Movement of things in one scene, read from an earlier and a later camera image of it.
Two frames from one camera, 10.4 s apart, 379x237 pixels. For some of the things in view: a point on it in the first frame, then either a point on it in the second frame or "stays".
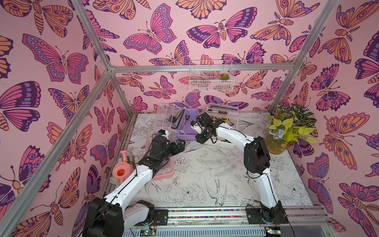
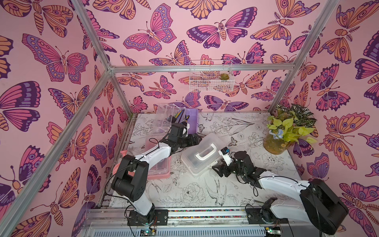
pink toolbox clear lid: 167,170 stays
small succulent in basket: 224,76 stays
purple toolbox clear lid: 170,116 stays
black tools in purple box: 175,119 stays
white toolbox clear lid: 226,113 to 202,155
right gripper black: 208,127 to 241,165
